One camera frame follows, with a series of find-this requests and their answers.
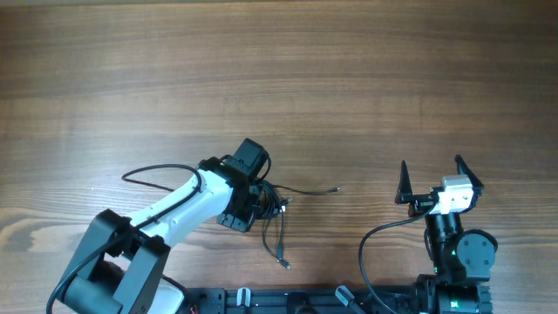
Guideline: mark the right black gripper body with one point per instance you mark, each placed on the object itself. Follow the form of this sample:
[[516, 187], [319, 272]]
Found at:
[[424, 203]]

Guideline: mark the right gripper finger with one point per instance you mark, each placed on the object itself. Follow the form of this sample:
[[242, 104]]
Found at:
[[463, 168], [404, 192]]

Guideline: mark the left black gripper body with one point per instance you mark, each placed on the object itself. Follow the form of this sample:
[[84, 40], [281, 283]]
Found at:
[[240, 219]]

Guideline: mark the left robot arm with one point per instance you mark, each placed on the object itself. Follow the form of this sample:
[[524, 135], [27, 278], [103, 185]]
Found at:
[[118, 264]]

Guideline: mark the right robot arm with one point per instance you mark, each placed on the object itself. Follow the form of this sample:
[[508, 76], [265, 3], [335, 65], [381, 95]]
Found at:
[[462, 259]]

